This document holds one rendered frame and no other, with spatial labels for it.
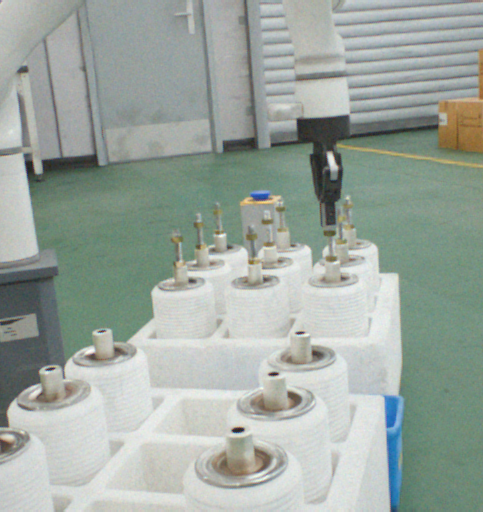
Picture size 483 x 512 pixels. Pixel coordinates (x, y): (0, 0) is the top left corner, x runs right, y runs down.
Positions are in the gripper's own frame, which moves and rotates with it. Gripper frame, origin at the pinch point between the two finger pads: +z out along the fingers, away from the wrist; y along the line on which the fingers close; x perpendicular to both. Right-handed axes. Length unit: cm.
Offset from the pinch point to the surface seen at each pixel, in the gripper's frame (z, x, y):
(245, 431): 7, 17, -53
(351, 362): 19.8, -0.5, -8.3
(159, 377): 22.4, 26.9, 0.8
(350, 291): 10.6, -1.7, -4.4
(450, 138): 28, -152, 386
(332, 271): 8.2, 0.1, -1.1
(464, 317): 35, -38, 50
